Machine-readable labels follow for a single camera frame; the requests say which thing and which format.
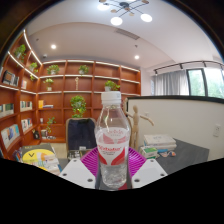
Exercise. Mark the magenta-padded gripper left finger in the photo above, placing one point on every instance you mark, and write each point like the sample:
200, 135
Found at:
75, 171

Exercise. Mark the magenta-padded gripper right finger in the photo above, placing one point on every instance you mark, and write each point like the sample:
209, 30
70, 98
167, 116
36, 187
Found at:
149, 171

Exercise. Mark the clear plastic water bottle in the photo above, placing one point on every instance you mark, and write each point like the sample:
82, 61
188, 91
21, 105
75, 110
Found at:
112, 133

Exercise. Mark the small green and white box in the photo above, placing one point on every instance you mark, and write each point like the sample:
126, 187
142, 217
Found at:
150, 152

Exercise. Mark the white stack of books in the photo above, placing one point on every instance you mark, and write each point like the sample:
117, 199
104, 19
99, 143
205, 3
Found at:
160, 140

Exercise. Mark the chair with dark jacket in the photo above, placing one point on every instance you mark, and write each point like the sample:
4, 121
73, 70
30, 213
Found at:
81, 133

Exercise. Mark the colourful stack of books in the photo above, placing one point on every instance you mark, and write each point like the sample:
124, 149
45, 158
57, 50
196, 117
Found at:
36, 156

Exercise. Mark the wooden artist mannequin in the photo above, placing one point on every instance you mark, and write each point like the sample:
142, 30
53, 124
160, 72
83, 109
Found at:
135, 130

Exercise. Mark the brown wooden shelf unit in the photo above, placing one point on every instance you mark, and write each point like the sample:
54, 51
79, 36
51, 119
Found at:
60, 100

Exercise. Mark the grey curtain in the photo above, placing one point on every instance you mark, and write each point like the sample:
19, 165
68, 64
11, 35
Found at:
170, 83

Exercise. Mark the window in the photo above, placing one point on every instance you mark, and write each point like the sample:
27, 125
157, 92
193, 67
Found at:
206, 83

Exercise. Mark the recessed ceiling spotlight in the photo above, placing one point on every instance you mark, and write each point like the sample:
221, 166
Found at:
53, 46
136, 57

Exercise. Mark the ceiling air vent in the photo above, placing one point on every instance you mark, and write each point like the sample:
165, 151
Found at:
126, 33

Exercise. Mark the branched ceiling lamp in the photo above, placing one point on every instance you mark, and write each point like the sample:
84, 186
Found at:
116, 20

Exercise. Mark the white wall socket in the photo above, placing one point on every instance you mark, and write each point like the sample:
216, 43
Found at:
216, 130

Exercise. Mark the black track light rail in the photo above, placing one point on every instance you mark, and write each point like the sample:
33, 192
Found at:
186, 64

